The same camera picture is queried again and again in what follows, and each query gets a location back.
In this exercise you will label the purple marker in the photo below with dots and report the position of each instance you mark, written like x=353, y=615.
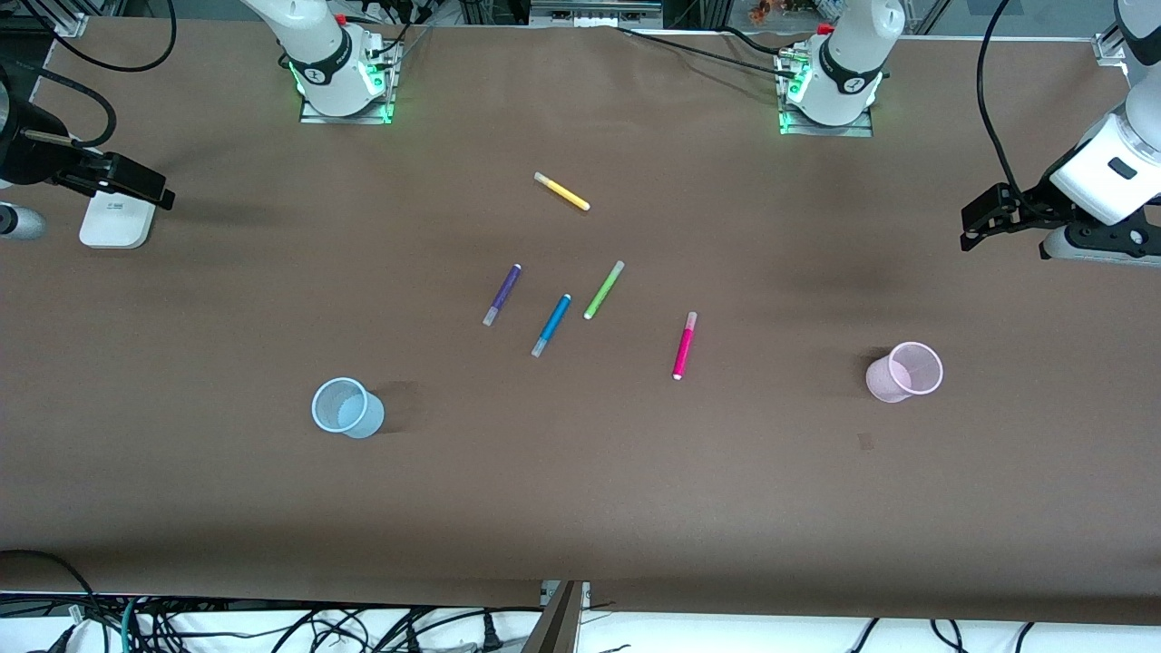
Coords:
x=502, y=295

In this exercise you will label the green marker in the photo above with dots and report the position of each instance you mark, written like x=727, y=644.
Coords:
x=604, y=289

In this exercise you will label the white rounded box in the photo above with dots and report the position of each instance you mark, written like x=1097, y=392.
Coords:
x=116, y=227

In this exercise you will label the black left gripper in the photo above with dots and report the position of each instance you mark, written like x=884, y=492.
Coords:
x=1031, y=205

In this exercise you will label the aluminium table frame post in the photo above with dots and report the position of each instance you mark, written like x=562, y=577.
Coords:
x=558, y=621

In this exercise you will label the pink plastic cup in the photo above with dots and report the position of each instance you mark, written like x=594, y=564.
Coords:
x=905, y=373

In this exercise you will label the blue marker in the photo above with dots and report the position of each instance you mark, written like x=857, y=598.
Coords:
x=551, y=325

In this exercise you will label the grey metal box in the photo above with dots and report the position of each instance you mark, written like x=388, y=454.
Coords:
x=596, y=11

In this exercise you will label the aluminium frame corner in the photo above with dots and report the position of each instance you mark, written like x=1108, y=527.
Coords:
x=65, y=18
x=1110, y=47

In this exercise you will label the yellow marker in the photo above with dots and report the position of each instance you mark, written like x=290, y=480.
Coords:
x=562, y=191

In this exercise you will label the pink marker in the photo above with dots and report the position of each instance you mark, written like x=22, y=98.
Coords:
x=685, y=345

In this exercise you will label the blue plastic cup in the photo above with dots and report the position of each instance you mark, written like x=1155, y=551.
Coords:
x=349, y=410

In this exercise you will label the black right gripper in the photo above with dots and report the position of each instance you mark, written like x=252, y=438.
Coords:
x=25, y=154

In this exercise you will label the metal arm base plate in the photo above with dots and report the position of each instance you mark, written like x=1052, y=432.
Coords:
x=346, y=116
x=825, y=131

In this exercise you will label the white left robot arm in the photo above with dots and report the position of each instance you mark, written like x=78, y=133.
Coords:
x=853, y=54

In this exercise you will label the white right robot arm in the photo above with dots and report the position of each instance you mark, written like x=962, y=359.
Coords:
x=313, y=36

